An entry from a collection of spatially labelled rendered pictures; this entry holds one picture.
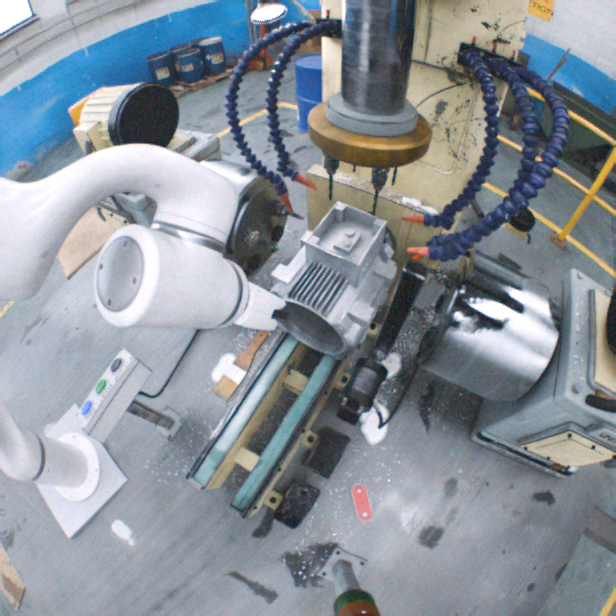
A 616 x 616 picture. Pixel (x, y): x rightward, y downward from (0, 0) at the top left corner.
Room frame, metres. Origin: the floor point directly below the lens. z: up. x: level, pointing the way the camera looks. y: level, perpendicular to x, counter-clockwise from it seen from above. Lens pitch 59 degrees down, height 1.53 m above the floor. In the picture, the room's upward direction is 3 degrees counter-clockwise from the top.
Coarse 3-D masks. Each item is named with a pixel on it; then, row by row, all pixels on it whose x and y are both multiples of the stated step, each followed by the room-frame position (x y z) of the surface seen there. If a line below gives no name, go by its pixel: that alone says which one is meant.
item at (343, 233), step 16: (336, 208) 0.43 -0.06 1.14; (352, 208) 0.43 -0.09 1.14; (320, 224) 0.39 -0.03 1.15; (336, 224) 0.42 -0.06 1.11; (352, 224) 0.42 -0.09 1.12; (368, 224) 0.41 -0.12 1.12; (384, 224) 0.39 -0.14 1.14; (320, 240) 0.38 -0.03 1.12; (336, 240) 0.37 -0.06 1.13; (352, 240) 0.37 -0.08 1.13; (368, 240) 0.38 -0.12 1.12; (320, 256) 0.34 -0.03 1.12; (336, 256) 0.32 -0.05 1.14; (352, 256) 0.32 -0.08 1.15; (368, 256) 0.33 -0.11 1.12; (336, 272) 0.32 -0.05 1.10; (352, 272) 0.30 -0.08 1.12
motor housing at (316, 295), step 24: (312, 264) 0.34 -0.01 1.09; (288, 288) 0.31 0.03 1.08; (312, 288) 0.29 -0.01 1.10; (336, 288) 0.29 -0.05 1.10; (360, 288) 0.30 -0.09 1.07; (384, 288) 0.32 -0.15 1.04; (312, 312) 0.33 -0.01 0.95; (336, 312) 0.25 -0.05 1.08; (312, 336) 0.28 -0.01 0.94; (336, 336) 0.27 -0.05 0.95; (360, 336) 0.23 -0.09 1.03
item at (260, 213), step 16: (208, 160) 0.62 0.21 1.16; (224, 160) 0.63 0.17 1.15; (224, 176) 0.54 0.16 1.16; (240, 176) 0.53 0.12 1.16; (256, 176) 0.53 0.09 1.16; (240, 192) 0.48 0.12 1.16; (256, 192) 0.51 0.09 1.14; (272, 192) 0.55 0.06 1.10; (240, 208) 0.46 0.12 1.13; (256, 208) 0.50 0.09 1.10; (272, 208) 0.53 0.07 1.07; (240, 224) 0.45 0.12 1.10; (256, 224) 0.49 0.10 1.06; (272, 224) 0.53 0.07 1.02; (240, 240) 0.44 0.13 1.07; (256, 240) 0.44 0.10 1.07; (272, 240) 0.52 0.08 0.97; (224, 256) 0.40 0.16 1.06; (240, 256) 0.43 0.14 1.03; (256, 256) 0.46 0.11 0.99
